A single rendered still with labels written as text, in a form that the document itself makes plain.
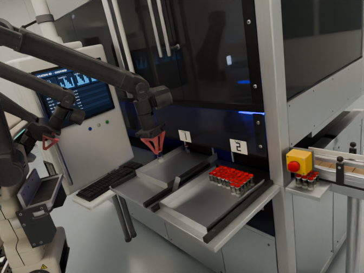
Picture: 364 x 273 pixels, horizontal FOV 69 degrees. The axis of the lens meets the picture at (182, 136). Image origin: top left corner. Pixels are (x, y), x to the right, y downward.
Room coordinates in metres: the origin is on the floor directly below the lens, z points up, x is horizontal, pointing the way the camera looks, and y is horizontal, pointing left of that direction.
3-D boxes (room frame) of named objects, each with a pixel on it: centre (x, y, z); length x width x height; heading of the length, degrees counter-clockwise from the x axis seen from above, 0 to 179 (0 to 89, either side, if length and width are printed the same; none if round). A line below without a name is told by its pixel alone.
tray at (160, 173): (1.25, 0.06, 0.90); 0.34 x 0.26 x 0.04; 129
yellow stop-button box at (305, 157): (0.86, -0.41, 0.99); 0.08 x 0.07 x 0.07; 129
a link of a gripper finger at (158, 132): (0.89, 0.10, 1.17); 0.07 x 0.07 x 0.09; 54
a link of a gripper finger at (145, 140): (0.89, 0.10, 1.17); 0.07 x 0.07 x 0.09; 54
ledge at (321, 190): (0.87, -0.45, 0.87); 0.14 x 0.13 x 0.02; 129
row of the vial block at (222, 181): (0.97, -0.14, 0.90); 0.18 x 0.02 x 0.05; 38
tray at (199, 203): (0.91, -0.07, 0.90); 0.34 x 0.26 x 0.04; 128
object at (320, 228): (2.00, -0.09, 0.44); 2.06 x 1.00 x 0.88; 39
